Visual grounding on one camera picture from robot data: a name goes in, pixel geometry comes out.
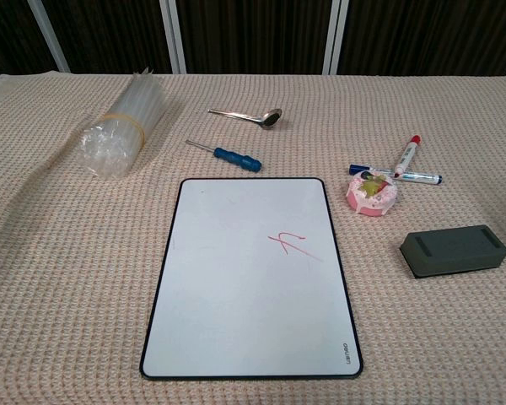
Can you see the dark grey board eraser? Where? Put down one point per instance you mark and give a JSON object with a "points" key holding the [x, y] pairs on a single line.
{"points": [[451, 253]]}

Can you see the white whiteboard black frame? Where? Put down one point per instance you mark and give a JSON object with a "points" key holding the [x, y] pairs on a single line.
{"points": [[244, 295]]}

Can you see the red cap marker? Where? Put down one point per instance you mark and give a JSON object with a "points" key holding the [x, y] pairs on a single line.
{"points": [[407, 156]]}

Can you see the blue cap marker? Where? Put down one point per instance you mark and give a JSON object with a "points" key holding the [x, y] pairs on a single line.
{"points": [[421, 177]]}

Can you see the metal spoon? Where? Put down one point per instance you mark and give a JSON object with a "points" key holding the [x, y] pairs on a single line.
{"points": [[272, 118]]}

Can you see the pink toy donut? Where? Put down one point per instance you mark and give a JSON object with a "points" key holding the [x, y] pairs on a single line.
{"points": [[371, 198]]}

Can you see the yellow rubber band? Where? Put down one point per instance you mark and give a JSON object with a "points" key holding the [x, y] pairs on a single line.
{"points": [[126, 117]]}

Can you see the bundle of clear plastic sticks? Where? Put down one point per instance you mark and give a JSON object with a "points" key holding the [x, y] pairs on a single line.
{"points": [[122, 122]]}

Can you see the beige waffle-weave tablecloth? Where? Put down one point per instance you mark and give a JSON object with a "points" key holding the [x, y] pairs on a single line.
{"points": [[67, 253]]}

